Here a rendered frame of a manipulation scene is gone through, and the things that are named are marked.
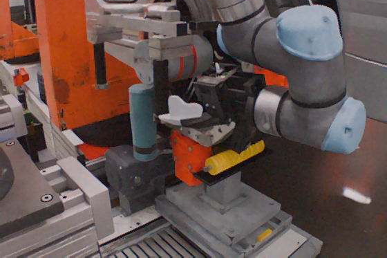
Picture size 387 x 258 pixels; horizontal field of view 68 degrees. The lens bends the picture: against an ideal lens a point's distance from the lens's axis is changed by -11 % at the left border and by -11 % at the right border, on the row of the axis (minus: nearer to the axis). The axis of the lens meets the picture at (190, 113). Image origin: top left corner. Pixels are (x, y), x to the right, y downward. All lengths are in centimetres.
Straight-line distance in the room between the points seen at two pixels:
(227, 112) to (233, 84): 5
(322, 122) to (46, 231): 40
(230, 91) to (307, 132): 15
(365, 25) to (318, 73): 51
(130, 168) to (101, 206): 79
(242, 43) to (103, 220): 34
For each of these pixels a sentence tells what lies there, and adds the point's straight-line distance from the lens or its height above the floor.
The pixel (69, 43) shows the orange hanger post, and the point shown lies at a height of 87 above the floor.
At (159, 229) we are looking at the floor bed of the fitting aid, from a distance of 146.
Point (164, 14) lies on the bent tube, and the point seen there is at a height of 100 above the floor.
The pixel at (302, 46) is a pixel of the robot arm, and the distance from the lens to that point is 37.
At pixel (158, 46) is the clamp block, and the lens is 69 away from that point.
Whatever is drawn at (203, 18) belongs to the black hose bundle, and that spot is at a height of 99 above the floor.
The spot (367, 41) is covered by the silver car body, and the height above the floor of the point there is 95.
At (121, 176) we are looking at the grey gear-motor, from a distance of 130.
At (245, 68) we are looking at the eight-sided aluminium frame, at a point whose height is 86.
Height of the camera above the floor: 105
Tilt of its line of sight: 22 degrees down
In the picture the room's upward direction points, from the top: straight up
